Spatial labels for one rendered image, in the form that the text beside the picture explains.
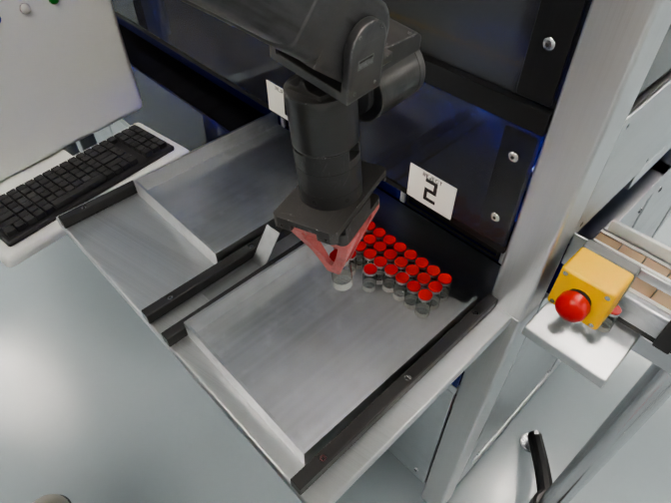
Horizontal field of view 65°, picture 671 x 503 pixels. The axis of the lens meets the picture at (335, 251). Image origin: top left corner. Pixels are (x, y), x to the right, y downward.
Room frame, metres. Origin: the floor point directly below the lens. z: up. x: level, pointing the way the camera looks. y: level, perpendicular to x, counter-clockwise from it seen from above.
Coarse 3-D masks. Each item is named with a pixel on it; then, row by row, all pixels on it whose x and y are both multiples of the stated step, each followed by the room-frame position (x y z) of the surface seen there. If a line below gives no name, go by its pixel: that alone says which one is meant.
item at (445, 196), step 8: (416, 168) 0.62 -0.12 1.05; (416, 176) 0.62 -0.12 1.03; (424, 176) 0.61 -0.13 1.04; (432, 176) 0.60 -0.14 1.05; (408, 184) 0.63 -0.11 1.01; (416, 184) 0.62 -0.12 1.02; (424, 184) 0.61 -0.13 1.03; (440, 184) 0.59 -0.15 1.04; (408, 192) 0.63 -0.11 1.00; (416, 192) 0.62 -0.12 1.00; (440, 192) 0.59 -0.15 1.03; (448, 192) 0.58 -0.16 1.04; (424, 200) 0.60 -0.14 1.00; (432, 200) 0.59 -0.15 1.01; (440, 200) 0.58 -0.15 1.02; (448, 200) 0.58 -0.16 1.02; (432, 208) 0.59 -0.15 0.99; (440, 208) 0.58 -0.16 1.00; (448, 208) 0.57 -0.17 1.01; (448, 216) 0.57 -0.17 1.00
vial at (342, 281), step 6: (348, 258) 0.36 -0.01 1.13; (348, 264) 0.36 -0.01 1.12; (342, 270) 0.36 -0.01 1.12; (348, 270) 0.36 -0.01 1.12; (336, 276) 0.36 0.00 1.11; (342, 276) 0.35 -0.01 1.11; (348, 276) 0.36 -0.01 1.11; (336, 282) 0.36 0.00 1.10; (342, 282) 0.35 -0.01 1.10; (348, 282) 0.36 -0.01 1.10; (336, 288) 0.36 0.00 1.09; (342, 288) 0.35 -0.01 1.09
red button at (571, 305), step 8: (560, 296) 0.41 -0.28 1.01; (568, 296) 0.41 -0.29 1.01; (576, 296) 0.40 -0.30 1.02; (560, 304) 0.40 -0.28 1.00; (568, 304) 0.40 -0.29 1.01; (576, 304) 0.39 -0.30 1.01; (584, 304) 0.40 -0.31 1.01; (560, 312) 0.40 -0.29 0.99; (568, 312) 0.39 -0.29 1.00; (576, 312) 0.39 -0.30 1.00; (584, 312) 0.39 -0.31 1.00; (568, 320) 0.39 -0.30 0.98; (576, 320) 0.39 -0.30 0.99
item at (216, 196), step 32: (256, 128) 0.95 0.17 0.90; (192, 160) 0.84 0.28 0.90; (224, 160) 0.86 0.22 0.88; (256, 160) 0.86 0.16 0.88; (288, 160) 0.86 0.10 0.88; (160, 192) 0.76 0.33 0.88; (192, 192) 0.76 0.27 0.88; (224, 192) 0.76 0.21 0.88; (256, 192) 0.76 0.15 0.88; (288, 192) 0.76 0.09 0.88; (192, 224) 0.67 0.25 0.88; (224, 224) 0.67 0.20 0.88; (256, 224) 0.67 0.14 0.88; (224, 256) 0.58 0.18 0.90
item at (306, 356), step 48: (240, 288) 0.50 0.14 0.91; (288, 288) 0.53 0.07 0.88; (192, 336) 0.43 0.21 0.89; (240, 336) 0.44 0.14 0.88; (288, 336) 0.44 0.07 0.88; (336, 336) 0.44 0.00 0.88; (384, 336) 0.44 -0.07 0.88; (432, 336) 0.41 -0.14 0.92; (240, 384) 0.34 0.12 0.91; (288, 384) 0.36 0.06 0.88; (336, 384) 0.36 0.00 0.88; (384, 384) 0.35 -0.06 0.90; (288, 432) 0.28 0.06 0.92; (336, 432) 0.29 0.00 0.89
